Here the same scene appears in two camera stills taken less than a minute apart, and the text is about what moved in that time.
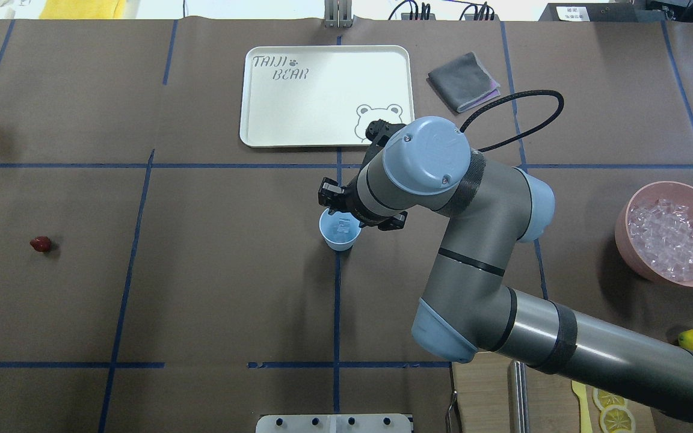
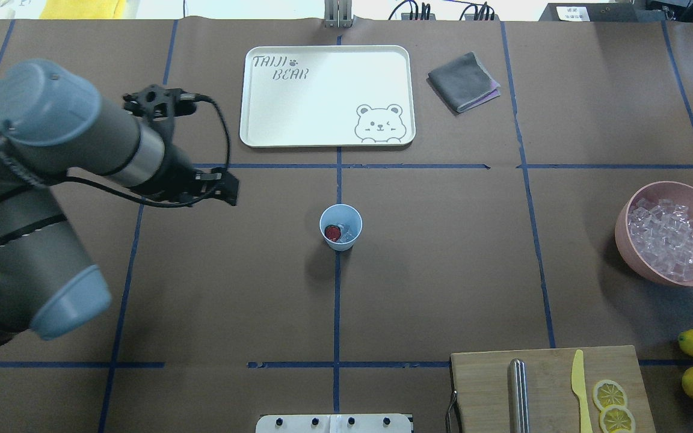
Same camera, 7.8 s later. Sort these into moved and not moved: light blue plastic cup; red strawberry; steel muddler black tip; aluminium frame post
Moved: red strawberry
Not moved: steel muddler black tip; light blue plastic cup; aluminium frame post
